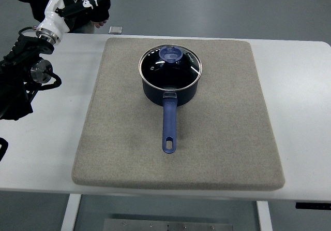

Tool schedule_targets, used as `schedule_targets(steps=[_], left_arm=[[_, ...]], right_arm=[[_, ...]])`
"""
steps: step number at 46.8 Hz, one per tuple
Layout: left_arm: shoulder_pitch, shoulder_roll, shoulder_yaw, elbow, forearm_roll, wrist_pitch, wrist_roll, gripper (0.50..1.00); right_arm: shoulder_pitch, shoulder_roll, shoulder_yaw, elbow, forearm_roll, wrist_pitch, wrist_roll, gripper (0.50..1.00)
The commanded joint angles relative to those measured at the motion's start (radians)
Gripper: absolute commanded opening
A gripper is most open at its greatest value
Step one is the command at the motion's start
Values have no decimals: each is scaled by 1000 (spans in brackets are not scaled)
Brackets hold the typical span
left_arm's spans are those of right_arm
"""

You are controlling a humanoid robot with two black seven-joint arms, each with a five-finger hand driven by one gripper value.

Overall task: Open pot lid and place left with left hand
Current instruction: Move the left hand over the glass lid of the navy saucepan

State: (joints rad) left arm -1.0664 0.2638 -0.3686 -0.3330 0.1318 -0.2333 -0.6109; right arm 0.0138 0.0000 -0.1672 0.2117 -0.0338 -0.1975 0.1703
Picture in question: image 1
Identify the black object at left edge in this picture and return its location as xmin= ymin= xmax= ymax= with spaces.
xmin=0 ymin=137 xmax=8 ymax=161

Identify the small silver floor plate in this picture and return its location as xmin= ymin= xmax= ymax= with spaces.
xmin=109 ymin=26 xmax=123 ymax=34

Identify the grey metal base plate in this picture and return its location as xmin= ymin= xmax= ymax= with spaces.
xmin=103 ymin=219 xmax=233 ymax=231

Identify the dark blue saucepan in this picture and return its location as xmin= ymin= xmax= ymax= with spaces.
xmin=139 ymin=66 xmax=201 ymax=154

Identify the white table leg left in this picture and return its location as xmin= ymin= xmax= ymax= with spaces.
xmin=61 ymin=194 xmax=82 ymax=231

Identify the white table leg right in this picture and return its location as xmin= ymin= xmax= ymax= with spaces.
xmin=256 ymin=201 xmax=273 ymax=231

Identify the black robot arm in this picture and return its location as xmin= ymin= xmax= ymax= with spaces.
xmin=1 ymin=27 xmax=62 ymax=120

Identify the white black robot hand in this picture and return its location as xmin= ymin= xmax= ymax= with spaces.
xmin=36 ymin=0 xmax=109 ymax=45

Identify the glass pot lid blue knob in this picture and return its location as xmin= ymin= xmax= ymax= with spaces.
xmin=139 ymin=45 xmax=202 ymax=90

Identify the white table leg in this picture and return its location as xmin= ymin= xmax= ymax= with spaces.
xmin=256 ymin=201 xmax=273 ymax=231
xmin=61 ymin=194 xmax=82 ymax=231

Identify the beige felt mat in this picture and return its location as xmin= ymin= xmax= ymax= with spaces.
xmin=72 ymin=37 xmax=285 ymax=191

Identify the black table control panel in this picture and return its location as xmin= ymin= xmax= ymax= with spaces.
xmin=295 ymin=202 xmax=331 ymax=210

